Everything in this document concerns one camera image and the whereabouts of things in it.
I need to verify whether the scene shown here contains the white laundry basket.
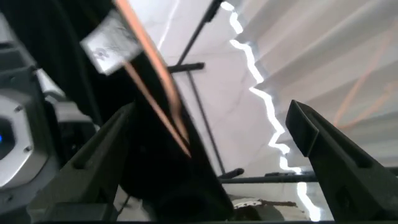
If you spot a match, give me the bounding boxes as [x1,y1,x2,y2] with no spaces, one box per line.
[229,197,312,222]

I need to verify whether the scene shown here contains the black shorts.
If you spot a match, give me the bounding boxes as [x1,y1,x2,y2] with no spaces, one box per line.
[0,0,234,222]

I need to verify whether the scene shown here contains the pink clothes hanger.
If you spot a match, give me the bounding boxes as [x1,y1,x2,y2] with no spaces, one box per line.
[113,0,192,158]
[331,27,398,131]

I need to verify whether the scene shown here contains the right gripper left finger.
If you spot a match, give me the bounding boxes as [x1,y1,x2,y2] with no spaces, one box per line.
[27,102,135,223]

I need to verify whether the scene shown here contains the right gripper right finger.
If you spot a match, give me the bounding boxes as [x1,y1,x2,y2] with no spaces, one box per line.
[285,99,398,224]

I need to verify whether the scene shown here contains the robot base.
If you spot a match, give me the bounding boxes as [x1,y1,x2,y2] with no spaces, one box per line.
[0,12,97,224]

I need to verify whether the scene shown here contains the white curtain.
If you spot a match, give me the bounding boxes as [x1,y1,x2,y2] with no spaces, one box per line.
[228,0,398,170]

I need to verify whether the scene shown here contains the black clothes rack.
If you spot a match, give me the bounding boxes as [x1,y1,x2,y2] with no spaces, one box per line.
[167,0,398,185]

